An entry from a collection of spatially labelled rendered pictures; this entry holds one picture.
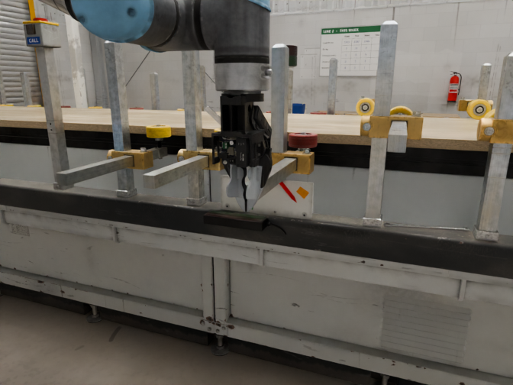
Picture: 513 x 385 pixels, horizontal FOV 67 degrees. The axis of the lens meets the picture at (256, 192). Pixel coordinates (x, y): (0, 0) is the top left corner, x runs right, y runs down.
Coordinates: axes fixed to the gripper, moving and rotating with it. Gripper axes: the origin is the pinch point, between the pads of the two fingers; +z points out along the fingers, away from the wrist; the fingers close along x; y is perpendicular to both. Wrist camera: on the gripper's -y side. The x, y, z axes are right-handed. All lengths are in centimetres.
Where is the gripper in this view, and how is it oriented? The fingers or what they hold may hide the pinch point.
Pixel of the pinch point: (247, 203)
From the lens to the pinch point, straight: 71.8
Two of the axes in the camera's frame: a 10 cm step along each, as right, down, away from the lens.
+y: -3.5, 2.5, -9.0
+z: 0.0, 9.6, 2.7
